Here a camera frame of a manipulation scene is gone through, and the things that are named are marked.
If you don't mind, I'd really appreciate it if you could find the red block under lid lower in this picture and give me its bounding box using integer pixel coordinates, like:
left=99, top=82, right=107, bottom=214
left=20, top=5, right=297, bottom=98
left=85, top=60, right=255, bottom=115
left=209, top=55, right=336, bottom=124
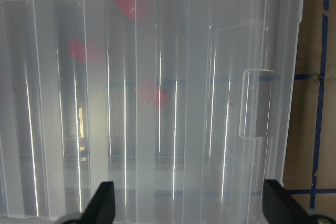
left=134, top=83, right=168, bottom=109

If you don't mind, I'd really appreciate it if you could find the clear plastic box lid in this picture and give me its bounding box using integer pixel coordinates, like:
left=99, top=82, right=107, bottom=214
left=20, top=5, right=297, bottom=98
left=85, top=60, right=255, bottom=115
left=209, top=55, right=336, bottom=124
left=1, top=0, right=303, bottom=223

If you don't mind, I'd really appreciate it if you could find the red block under lid middle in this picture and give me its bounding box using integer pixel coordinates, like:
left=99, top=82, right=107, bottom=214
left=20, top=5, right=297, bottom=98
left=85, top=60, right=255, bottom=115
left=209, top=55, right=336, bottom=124
left=67, top=38, right=103, bottom=63

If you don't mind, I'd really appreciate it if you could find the red block under lid upper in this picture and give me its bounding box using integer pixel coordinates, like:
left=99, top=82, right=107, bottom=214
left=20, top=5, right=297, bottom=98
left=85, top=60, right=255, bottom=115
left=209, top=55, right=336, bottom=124
left=114, top=0, right=148, bottom=22

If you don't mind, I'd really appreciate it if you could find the red block under lid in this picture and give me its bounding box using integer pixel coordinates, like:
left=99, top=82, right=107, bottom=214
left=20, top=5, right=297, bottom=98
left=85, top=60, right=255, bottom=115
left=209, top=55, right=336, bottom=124
left=67, top=38, right=103, bottom=63
left=134, top=83, right=168, bottom=109
left=114, top=0, right=148, bottom=22

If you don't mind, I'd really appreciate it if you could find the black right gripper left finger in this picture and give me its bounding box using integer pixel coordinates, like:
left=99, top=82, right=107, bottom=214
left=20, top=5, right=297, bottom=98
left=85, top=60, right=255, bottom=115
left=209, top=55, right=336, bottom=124
left=59, top=181, right=116, bottom=223

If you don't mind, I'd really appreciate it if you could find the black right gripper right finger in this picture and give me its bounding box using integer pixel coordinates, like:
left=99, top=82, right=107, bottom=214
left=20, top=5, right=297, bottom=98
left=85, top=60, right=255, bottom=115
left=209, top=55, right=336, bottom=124
left=262, top=179, right=336, bottom=224

